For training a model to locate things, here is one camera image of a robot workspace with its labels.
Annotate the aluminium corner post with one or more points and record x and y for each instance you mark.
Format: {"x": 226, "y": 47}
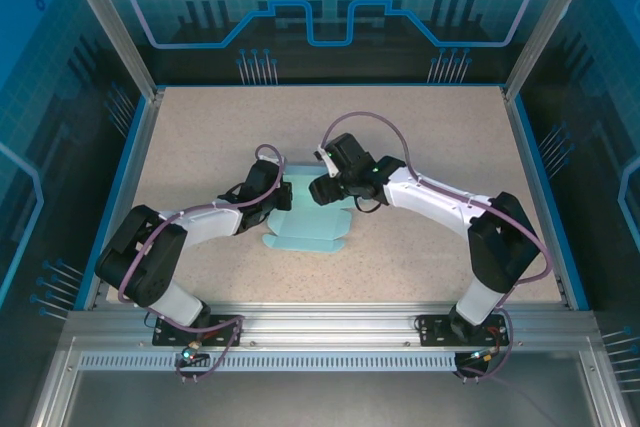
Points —
{"x": 115, "y": 22}
{"x": 540, "y": 22}

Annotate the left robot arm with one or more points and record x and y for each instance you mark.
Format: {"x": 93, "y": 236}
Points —
{"x": 150, "y": 267}

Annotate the blue table edge strip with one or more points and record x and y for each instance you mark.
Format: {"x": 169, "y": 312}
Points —
{"x": 117, "y": 197}
{"x": 548, "y": 197}

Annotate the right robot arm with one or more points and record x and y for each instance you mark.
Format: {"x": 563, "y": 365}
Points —
{"x": 500, "y": 242}

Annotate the aluminium frame beam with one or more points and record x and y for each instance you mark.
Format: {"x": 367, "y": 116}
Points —
{"x": 325, "y": 327}

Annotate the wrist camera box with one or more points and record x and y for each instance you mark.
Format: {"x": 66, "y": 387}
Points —
{"x": 272, "y": 161}
{"x": 325, "y": 159}

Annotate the aluminium side rail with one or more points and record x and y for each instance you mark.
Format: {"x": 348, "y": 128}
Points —
{"x": 130, "y": 197}
{"x": 535, "y": 197}

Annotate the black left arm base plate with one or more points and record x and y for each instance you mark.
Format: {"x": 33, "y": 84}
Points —
{"x": 167, "y": 339}

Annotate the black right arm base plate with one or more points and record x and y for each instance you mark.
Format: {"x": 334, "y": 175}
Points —
{"x": 432, "y": 332}

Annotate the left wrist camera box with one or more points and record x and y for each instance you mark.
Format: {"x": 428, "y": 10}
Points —
{"x": 272, "y": 161}

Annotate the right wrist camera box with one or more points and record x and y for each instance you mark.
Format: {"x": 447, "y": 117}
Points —
{"x": 325, "y": 159}

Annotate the small green-lit circuit board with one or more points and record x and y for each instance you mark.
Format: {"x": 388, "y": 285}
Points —
{"x": 189, "y": 354}
{"x": 475, "y": 357}

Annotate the light blue paper box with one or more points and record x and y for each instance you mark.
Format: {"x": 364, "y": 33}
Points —
{"x": 305, "y": 232}

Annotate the grey metal lower frame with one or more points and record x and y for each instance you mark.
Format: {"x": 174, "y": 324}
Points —
{"x": 320, "y": 397}

